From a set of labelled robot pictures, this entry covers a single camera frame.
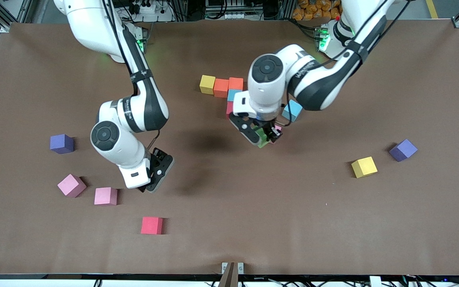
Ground green foam block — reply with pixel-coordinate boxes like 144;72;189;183
256;127;273;149

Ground yellow foam block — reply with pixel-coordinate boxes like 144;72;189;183
200;75;216;95
351;156;378;179

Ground purple foam block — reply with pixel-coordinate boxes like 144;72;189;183
389;139;418;162
50;134;75;155

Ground orange snack bags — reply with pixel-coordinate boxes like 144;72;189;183
292;0;343;21

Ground white power strip with plugs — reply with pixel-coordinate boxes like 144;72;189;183
128;0;158;15

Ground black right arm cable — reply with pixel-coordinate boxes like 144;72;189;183
148;130;161;151

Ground grey table edge bracket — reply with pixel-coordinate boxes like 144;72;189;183
218;262;245;287

